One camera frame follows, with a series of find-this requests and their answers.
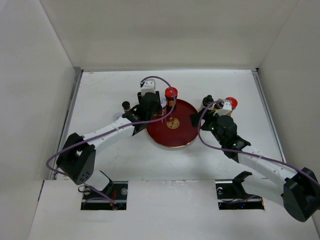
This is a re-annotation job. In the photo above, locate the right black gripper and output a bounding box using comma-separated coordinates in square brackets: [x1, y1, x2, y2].
[189, 107, 226, 146]

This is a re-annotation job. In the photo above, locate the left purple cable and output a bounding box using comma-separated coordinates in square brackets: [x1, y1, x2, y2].
[45, 75, 177, 174]

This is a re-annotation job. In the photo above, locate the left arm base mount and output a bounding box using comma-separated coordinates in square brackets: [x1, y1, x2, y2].
[78, 173, 129, 211]

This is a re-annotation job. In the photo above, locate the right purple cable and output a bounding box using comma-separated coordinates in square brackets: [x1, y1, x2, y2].
[197, 98, 320, 186]

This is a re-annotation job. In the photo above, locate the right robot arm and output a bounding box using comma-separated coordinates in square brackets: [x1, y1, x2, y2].
[189, 110, 320, 222]

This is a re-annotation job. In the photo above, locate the round red tray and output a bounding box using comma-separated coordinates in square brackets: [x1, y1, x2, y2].
[146, 99, 198, 148]

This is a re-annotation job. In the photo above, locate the purple cable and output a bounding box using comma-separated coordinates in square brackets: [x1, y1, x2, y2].
[45, 75, 177, 174]
[197, 98, 320, 186]

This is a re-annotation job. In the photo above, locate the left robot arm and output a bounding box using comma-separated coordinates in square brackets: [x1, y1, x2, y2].
[56, 91, 162, 200]

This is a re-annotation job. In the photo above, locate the white-lid jar with red label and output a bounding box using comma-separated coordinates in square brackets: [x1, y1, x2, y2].
[159, 98, 167, 117]

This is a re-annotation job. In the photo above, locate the black-cap white bottle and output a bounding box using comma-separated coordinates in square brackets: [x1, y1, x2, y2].
[199, 94, 214, 111]

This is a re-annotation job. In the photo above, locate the small black-cap spice bottle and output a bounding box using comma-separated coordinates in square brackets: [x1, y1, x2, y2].
[121, 101, 131, 113]

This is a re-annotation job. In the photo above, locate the beige-cap dark sauce bottle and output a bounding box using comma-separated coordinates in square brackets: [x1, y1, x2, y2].
[212, 98, 224, 111]

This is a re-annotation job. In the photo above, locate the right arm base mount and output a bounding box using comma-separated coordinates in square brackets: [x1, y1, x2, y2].
[215, 171, 265, 210]

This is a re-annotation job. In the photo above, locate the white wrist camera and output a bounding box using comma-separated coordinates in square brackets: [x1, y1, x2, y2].
[216, 100, 232, 116]
[140, 78, 156, 97]

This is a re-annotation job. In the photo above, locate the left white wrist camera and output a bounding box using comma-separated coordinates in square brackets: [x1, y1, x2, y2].
[140, 78, 156, 97]

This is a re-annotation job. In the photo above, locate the red-lid sauce jar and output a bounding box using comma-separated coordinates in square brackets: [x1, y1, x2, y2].
[164, 87, 178, 108]
[226, 97, 238, 116]

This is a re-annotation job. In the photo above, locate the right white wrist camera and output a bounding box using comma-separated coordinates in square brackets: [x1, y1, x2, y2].
[216, 100, 232, 116]

